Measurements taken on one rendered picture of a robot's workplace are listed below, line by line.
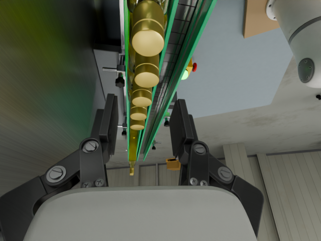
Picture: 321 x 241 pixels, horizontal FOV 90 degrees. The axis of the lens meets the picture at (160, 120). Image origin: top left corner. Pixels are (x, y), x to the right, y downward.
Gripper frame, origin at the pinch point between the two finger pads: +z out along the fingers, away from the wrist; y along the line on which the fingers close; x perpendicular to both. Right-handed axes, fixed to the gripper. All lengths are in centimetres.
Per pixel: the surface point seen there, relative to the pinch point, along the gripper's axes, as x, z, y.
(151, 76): -2.4, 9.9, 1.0
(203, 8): 0.3, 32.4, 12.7
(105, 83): -35, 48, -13
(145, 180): -767, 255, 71
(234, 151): -372, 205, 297
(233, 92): -47, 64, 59
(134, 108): -12.8, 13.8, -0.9
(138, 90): -7.2, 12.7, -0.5
